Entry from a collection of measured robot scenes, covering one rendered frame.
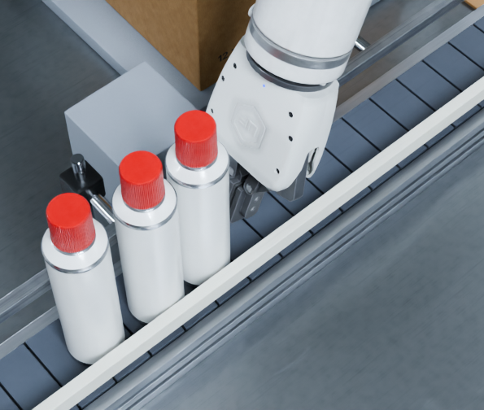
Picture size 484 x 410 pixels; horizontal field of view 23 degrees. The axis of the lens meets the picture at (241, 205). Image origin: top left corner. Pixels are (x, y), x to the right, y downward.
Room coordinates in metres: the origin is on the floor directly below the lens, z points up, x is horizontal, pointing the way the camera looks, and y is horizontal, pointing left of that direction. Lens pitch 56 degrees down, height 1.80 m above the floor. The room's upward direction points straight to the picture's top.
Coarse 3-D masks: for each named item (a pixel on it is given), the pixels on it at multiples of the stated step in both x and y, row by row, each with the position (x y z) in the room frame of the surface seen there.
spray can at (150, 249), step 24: (120, 168) 0.52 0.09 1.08; (144, 168) 0.52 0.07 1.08; (120, 192) 0.53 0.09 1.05; (144, 192) 0.51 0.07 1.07; (168, 192) 0.53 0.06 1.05; (120, 216) 0.51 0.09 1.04; (144, 216) 0.51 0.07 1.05; (168, 216) 0.51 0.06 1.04; (120, 240) 0.51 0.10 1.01; (144, 240) 0.50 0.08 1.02; (168, 240) 0.51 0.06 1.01; (144, 264) 0.50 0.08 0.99; (168, 264) 0.51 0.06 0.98; (144, 288) 0.50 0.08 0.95; (168, 288) 0.51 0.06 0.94; (144, 312) 0.50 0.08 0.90
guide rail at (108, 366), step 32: (480, 96) 0.74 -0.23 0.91; (416, 128) 0.70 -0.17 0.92; (384, 160) 0.66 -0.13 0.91; (352, 192) 0.63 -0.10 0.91; (288, 224) 0.59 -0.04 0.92; (256, 256) 0.55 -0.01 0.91; (224, 288) 0.53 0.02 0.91; (160, 320) 0.49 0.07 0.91; (128, 352) 0.46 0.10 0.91; (96, 384) 0.43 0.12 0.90
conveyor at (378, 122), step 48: (480, 48) 0.83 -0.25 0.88; (384, 96) 0.76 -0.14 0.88; (432, 96) 0.76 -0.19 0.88; (336, 144) 0.70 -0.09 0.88; (384, 144) 0.70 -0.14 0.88; (432, 144) 0.70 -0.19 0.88; (240, 240) 0.59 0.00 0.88; (192, 288) 0.54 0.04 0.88; (240, 288) 0.54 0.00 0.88; (48, 336) 0.49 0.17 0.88; (0, 384) 0.45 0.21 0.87; (48, 384) 0.45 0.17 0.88
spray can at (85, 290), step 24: (48, 216) 0.48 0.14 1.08; (72, 216) 0.48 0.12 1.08; (48, 240) 0.49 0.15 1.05; (72, 240) 0.47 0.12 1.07; (96, 240) 0.48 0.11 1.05; (48, 264) 0.47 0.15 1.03; (72, 264) 0.47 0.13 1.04; (96, 264) 0.47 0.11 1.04; (72, 288) 0.46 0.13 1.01; (96, 288) 0.47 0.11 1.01; (72, 312) 0.46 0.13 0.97; (96, 312) 0.46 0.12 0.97; (120, 312) 0.49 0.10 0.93; (72, 336) 0.47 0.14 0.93; (96, 336) 0.46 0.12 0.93; (120, 336) 0.48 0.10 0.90; (96, 360) 0.46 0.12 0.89
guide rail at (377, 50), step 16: (448, 0) 0.82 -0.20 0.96; (416, 16) 0.80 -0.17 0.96; (432, 16) 0.80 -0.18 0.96; (400, 32) 0.78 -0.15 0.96; (416, 32) 0.79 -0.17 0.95; (368, 48) 0.76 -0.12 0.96; (384, 48) 0.76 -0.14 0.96; (352, 64) 0.73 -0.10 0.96; (368, 64) 0.74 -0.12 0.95; (112, 224) 0.56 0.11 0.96; (112, 240) 0.54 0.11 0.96; (16, 288) 0.49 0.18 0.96; (32, 288) 0.49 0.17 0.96; (48, 288) 0.50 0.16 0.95; (0, 304) 0.48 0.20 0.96; (16, 304) 0.48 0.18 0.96; (0, 320) 0.47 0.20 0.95
